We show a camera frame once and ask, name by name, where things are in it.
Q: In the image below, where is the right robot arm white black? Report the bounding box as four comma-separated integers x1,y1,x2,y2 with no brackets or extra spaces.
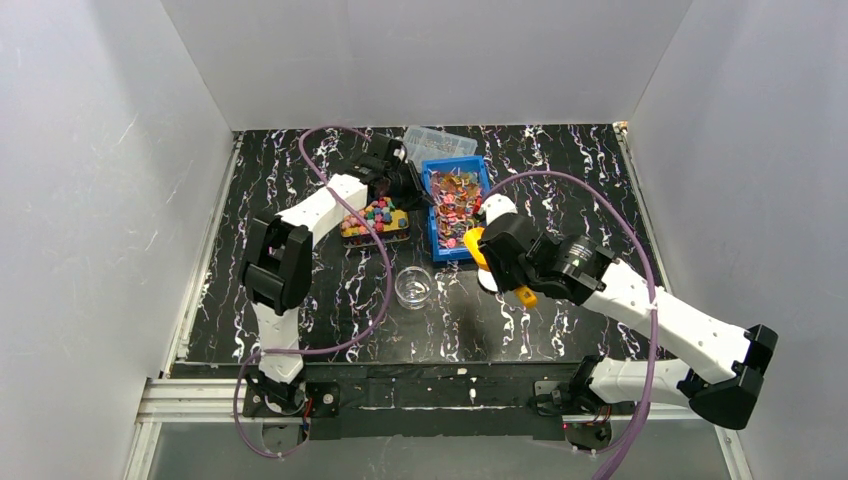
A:
464,213,779,430

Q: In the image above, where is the tin tray of star candies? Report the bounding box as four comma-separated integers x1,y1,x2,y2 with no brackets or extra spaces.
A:
339,197,410,249

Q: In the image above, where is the clear plastic jar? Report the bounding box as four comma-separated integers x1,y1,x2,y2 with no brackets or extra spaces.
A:
395,266,434,310

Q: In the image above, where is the aluminium frame rail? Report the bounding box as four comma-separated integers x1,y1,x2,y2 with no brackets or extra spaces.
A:
135,374,737,425

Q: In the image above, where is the purple cable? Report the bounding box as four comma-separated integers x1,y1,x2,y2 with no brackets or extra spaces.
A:
480,170,660,480
231,125,395,460

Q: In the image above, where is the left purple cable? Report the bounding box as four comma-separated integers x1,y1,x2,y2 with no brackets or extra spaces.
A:
231,125,395,460

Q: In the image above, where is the yellow plastic scoop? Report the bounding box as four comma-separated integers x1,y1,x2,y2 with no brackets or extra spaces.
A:
463,227,538,308

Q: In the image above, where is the white round jar lid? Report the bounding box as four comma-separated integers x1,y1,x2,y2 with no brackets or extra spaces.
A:
476,269,499,295

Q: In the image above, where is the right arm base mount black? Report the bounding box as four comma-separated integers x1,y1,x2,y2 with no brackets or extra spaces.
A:
529,380,612,452

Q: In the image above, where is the blue bin of lollipops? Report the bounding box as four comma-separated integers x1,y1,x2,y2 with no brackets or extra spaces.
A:
422,155,490,263

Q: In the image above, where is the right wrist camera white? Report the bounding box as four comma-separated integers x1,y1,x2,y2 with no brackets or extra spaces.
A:
475,194,517,226

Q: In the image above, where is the clear plastic compartment box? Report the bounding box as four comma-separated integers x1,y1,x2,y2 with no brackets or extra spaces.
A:
402,126,478,167

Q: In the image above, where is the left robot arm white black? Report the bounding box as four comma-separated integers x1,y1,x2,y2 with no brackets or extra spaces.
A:
239,134,433,410

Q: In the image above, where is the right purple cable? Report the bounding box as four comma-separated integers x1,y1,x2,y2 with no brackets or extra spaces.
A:
480,170,660,480

